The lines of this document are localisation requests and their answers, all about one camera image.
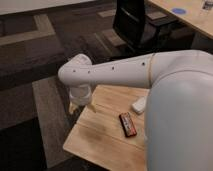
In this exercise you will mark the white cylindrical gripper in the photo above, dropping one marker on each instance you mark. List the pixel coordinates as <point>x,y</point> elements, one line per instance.
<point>80,96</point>

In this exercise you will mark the white sponge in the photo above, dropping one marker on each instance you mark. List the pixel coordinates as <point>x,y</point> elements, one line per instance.
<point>139,105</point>

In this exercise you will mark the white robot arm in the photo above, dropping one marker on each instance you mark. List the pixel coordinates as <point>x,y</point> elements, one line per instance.
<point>179,108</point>

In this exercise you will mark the red snack bar packet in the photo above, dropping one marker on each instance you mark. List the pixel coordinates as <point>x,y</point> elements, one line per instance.
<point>127,124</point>

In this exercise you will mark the black office chair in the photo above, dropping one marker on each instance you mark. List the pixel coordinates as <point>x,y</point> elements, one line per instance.
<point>142,34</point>

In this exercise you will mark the blue round coaster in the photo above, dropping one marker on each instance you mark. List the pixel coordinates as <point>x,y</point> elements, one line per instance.
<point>179,11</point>

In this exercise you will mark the wooden far desk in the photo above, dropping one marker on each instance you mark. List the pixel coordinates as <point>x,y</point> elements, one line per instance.
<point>196,17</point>

